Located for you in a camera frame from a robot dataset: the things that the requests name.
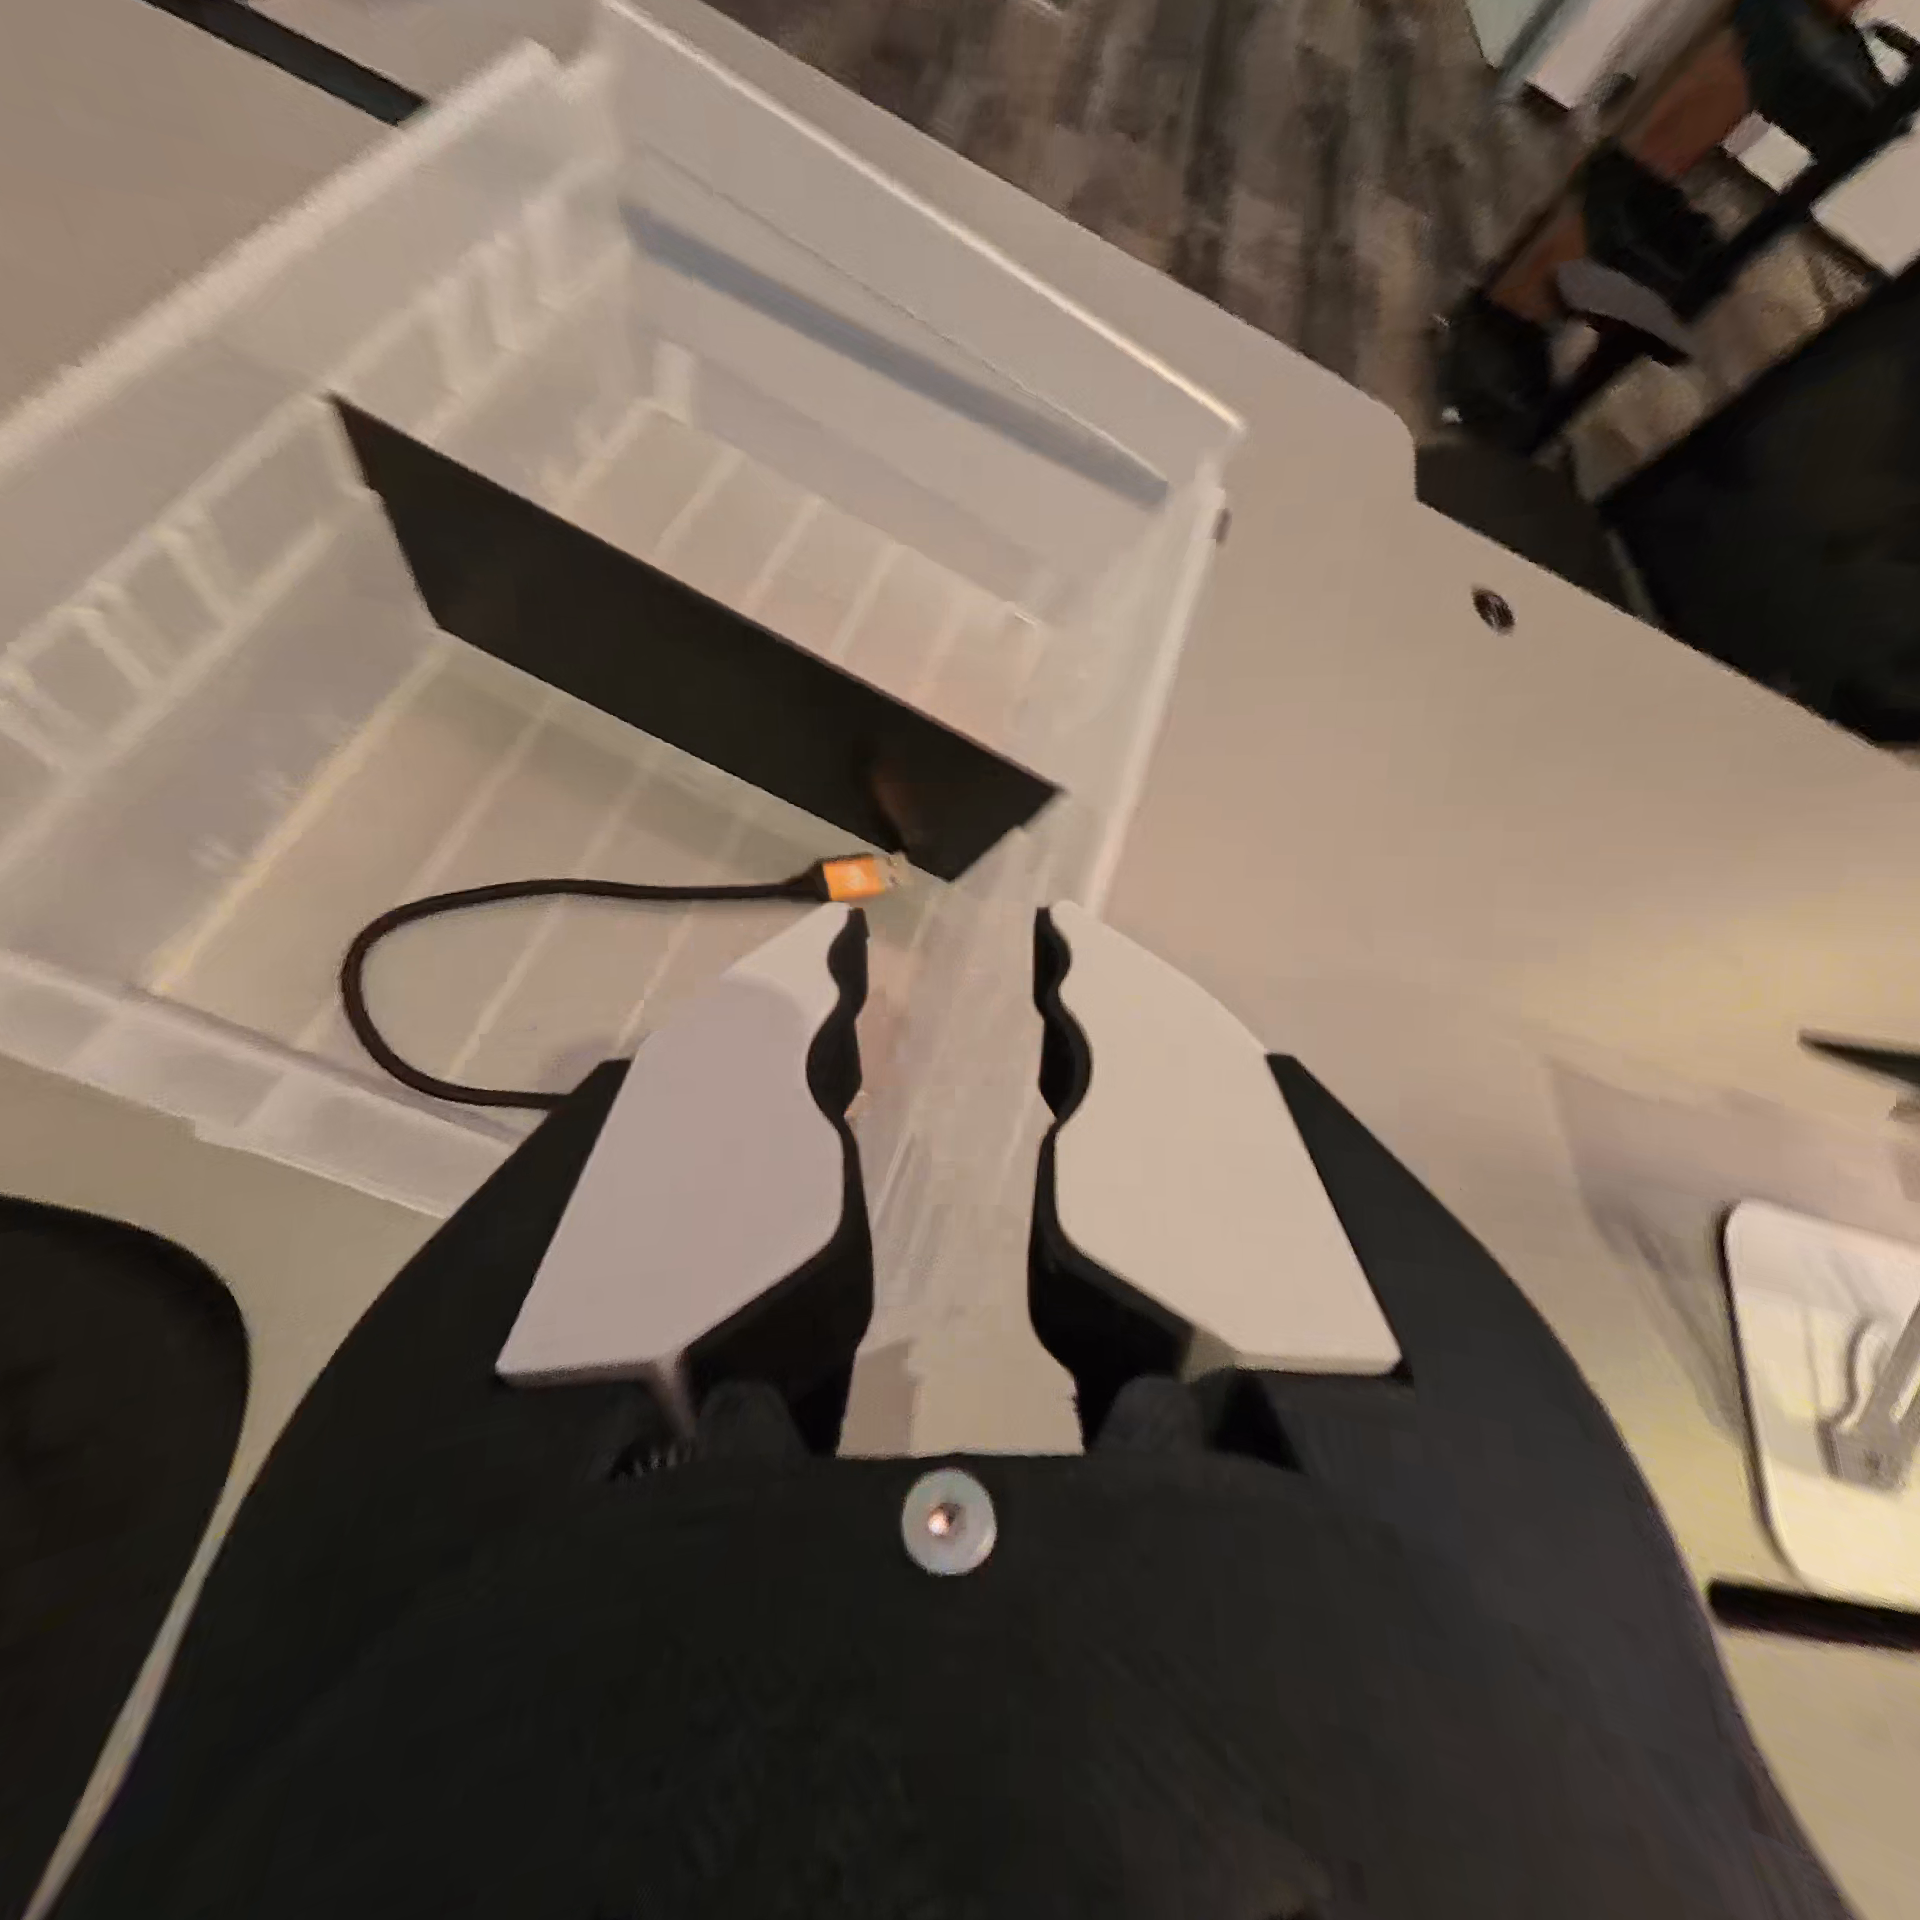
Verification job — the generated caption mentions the black office chair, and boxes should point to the black office chair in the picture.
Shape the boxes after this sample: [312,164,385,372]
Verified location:
[1418,0,1920,753]

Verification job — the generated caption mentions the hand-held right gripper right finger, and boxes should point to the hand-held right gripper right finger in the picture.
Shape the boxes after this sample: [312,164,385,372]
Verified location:
[1031,900,1408,1453]

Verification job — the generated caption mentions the white charging pad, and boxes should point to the white charging pad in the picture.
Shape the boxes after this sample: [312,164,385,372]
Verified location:
[1721,1199,1920,1579]

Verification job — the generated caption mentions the clear plastic bin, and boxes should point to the clear plastic bin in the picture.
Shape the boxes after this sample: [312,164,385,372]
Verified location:
[0,0,1250,1460]

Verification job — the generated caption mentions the black padded armrest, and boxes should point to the black padded armrest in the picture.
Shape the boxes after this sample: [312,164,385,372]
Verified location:
[0,1195,252,1706]

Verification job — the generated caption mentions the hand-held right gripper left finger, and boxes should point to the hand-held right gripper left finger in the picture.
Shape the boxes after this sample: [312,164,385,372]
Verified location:
[496,902,875,1455]

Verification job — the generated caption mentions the black cable orange plug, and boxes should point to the black cable orange plug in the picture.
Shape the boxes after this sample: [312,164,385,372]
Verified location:
[336,850,909,1116]

